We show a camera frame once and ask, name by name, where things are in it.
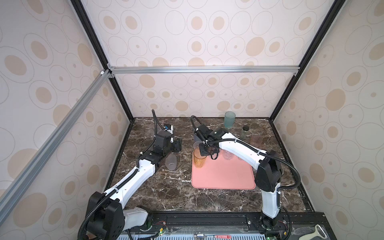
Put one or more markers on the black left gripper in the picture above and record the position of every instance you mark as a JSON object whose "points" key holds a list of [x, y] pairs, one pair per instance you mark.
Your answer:
{"points": [[177, 144]]}

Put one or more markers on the black corner frame post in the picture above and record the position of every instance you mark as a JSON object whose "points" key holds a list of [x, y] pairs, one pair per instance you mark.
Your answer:
{"points": [[319, 37], [96, 44]]}

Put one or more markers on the aluminium rail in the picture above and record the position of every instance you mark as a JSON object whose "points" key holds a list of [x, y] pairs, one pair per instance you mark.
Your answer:
{"points": [[200, 70], [21, 184]]}

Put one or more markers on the herb spice jar black lid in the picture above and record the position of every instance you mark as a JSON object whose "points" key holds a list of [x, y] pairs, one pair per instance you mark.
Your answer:
{"points": [[244, 133]]}

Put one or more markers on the black corner frame post right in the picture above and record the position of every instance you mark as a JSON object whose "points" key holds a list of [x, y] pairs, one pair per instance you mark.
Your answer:
{"points": [[319, 37]]}

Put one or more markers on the pink plastic tray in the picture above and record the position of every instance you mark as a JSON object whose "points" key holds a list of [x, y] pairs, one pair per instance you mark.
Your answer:
{"points": [[221, 174]]}

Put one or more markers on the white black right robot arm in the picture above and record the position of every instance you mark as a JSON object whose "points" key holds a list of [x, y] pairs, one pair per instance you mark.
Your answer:
{"points": [[268, 169]]}

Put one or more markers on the tall blue frosted tumbler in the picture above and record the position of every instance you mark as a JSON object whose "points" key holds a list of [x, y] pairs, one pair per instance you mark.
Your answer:
{"points": [[196, 138]]}

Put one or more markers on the tall yellow plastic tumbler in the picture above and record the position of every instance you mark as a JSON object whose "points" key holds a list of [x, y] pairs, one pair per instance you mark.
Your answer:
{"points": [[199, 160]]}

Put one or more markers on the pink short plastic cup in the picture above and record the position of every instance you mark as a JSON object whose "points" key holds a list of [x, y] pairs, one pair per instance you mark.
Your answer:
{"points": [[256, 141]]}

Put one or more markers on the aluminium rail left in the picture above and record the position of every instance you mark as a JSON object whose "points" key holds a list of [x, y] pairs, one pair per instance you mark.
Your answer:
{"points": [[21, 184]]}

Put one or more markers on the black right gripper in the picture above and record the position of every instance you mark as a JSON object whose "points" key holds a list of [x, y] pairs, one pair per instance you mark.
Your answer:
{"points": [[203, 153]]}

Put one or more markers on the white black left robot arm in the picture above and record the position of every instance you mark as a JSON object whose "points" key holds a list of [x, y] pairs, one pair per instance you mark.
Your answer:
{"points": [[106, 217]]}

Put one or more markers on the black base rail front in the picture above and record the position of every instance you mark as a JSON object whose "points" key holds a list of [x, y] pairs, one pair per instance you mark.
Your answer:
{"points": [[226, 226]]}

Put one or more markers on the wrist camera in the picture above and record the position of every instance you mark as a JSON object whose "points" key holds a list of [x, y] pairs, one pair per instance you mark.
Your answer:
{"points": [[203, 132], [169, 128]]}

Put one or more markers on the aluminium rail back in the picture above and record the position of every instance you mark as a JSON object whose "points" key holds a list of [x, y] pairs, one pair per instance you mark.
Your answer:
{"points": [[200, 70]]}

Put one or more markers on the tall teal textured tumbler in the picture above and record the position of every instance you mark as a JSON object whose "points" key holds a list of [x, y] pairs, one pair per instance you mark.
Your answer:
{"points": [[229, 119]]}

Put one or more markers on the white handled tool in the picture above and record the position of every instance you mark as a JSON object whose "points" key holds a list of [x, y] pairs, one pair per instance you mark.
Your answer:
{"points": [[319, 232]]}

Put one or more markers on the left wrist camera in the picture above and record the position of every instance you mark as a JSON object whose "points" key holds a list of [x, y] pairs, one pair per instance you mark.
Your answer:
{"points": [[169, 128]]}

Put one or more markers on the black corner frame post left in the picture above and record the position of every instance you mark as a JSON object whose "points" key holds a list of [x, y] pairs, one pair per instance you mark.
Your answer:
{"points": [[96, 44]]}

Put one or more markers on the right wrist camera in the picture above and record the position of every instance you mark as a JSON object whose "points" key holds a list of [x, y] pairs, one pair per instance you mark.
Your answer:
{"points": [[203, 132]]}

